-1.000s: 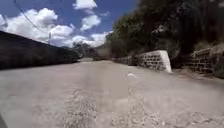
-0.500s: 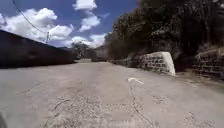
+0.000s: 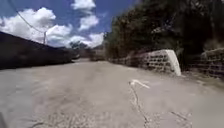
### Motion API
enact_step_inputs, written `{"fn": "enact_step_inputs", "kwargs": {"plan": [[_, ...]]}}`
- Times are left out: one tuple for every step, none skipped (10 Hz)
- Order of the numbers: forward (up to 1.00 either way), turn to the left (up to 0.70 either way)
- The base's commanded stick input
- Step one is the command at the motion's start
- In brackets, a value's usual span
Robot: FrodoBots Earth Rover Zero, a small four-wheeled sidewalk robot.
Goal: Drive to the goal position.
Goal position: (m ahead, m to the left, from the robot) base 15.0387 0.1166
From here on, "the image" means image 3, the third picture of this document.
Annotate building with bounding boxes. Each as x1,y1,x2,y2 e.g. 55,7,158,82
89,49,106,62

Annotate grey concrete road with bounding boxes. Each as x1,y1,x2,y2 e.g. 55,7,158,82
0,58,224,128

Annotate dense row of trees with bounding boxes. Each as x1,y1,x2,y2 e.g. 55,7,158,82
103,0,224,69

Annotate thin pole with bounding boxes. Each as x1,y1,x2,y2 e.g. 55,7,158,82
42,30,48,46

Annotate dark low wall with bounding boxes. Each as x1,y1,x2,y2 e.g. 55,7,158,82
0,30,80,71

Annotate dark brick wall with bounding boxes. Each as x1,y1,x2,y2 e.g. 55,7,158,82
187,47,224,80

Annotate overhead wires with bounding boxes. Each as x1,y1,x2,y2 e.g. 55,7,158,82
6,0,46,34

